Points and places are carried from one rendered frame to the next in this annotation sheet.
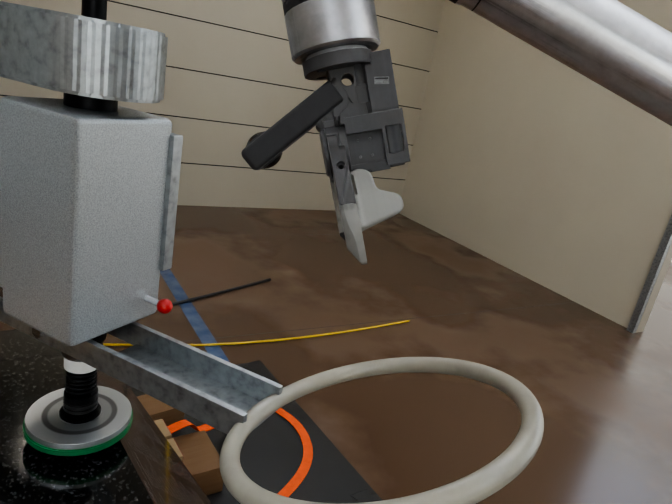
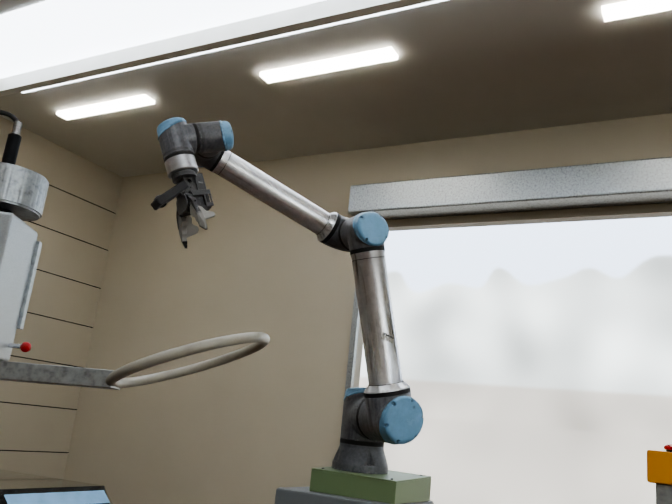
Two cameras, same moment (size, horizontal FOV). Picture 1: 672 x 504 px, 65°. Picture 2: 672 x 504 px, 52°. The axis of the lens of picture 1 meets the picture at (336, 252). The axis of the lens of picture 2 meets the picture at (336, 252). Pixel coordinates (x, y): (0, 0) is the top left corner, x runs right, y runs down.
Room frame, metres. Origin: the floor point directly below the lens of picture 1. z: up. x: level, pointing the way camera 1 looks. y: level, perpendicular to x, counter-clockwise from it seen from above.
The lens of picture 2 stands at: (-1.31, 0.46, 1.03)
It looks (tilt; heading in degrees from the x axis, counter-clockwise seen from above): 15 degrees up; 333
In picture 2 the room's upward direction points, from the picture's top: 6 degrees clockwise
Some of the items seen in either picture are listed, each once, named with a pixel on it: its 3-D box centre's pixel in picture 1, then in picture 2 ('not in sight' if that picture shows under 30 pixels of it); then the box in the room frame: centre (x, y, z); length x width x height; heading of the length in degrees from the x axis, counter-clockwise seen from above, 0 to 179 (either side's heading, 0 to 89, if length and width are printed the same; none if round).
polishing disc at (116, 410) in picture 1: (80, 414); not in sight; (0.98, 0.49, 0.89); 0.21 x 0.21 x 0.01
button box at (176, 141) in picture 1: (158, 200); (18, 283); (1.05, 0.38, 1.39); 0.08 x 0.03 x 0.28; 66
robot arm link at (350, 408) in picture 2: not in sight; (365, 413); (0.75, -0.76, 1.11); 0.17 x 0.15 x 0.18; 179
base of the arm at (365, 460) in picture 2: not in sight; (361, 454); (0.77, -0.76, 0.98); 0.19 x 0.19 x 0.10
